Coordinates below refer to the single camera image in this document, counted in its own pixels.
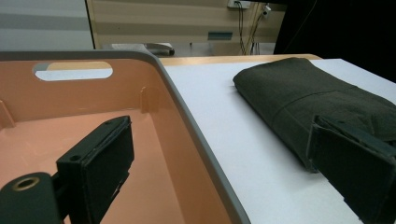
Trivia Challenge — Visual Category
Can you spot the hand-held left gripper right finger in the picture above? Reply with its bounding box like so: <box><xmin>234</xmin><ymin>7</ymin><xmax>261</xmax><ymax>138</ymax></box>
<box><xmin>306</xmin><ymin>115</ymin><xmax>396</xmax><ymax>224</ymax></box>

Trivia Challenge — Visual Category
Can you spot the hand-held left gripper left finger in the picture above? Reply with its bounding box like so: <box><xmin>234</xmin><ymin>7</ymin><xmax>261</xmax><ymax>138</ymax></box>
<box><xmin>55</xmin><ymin>115</ymin><xmax>135</xmax><ymax>224</ymax></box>

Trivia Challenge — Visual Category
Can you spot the black baking tray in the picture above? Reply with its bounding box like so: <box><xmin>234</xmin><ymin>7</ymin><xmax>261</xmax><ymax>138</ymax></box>
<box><xmin>0</xmin><ymin>49</ymin><xmax>251</xmax><ymax>224</ymax></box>

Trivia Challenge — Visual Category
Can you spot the dark green cloth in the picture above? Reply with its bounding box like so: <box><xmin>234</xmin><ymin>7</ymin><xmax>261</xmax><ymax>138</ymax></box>
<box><xmin>233</xmin><ymin>57</ymin><xmax>396</xmax><ymax>174</ymax></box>

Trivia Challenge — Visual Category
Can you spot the chair base with castor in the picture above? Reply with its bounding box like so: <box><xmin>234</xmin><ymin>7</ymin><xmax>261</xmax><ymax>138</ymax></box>
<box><xmin>146</xmin><ymin>42</ymin><xmax>176</xmax><ymax>57</ymax></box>

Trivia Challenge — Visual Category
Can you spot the white board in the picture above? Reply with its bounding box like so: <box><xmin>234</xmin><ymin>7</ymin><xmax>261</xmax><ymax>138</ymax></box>
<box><xmin>34</xmin><ymin>59</ymin><xmax>396</xmax><ymax>224</ymax></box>

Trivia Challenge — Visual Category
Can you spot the black curtain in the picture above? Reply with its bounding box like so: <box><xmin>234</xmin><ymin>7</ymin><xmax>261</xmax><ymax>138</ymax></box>
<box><xmin>274</xmin><ymin>0</ymin><xmax>396</xmax><ymax>83</ymax></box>

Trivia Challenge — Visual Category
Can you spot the white cabinet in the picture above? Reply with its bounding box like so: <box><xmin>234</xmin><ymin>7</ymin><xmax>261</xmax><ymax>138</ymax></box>
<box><xmin>0</xmin><ymin>0</ymin><xmax>94</xmax><ymax>52</ymax></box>

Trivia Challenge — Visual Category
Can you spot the light wooden desk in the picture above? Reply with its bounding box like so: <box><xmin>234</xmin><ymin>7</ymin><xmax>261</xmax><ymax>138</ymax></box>
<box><xmin>86</xmin><ymin>0</ymin><xmax>288</xmax><ymax>57</ymax></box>

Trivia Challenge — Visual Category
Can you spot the wooden table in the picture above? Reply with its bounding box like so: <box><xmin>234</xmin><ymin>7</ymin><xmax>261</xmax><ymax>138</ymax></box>
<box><xmin>48</xmin><ymin>53</ymin><xmax>323</xmax><ymax>71</ymax></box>

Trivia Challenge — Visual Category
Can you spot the bundle of hanging cables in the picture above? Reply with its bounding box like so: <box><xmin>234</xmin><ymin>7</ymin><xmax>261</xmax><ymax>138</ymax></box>
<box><xmin>234</xmin><ymin>1</ymin><xmax>272</xmax><ymax>56</ymax></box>

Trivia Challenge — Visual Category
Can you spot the white wall socket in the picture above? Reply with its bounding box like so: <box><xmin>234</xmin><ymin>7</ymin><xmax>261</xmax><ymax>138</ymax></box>
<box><xmin>227</xmin><ymin>0</ymin><xmax>251</xmax><ymax>9</ymax></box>

